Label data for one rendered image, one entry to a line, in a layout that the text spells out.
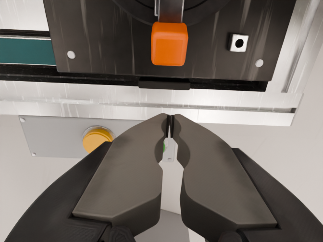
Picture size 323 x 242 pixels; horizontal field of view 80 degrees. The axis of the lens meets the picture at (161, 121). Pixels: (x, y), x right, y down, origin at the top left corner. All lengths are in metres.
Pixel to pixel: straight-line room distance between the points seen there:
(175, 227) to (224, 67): 0.39
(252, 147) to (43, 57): 0.38
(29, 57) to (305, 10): 0.30
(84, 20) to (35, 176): 0.39
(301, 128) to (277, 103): 0.18
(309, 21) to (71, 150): 0.33
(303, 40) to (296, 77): 0.04
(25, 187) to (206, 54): 0.49
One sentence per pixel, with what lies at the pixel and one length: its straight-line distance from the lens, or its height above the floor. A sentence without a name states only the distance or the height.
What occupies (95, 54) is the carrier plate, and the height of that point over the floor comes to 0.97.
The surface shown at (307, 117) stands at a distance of 0.45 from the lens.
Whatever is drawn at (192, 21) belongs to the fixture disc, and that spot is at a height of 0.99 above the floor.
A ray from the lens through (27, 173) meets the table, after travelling 0.54.
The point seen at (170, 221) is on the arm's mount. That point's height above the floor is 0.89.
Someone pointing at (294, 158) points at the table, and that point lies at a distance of 0.49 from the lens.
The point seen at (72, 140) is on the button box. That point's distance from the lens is 0.30.
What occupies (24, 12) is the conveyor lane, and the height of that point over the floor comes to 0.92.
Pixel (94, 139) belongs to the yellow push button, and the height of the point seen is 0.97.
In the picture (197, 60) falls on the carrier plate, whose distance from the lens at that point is 0.22.
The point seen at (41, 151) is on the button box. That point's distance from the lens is 0.33.
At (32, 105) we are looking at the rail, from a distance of 0.29.
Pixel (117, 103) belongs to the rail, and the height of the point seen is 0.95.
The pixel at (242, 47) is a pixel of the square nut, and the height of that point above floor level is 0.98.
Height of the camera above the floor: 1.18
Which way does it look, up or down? 62 degrees down
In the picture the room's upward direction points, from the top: 178 degrees counter-clockwise
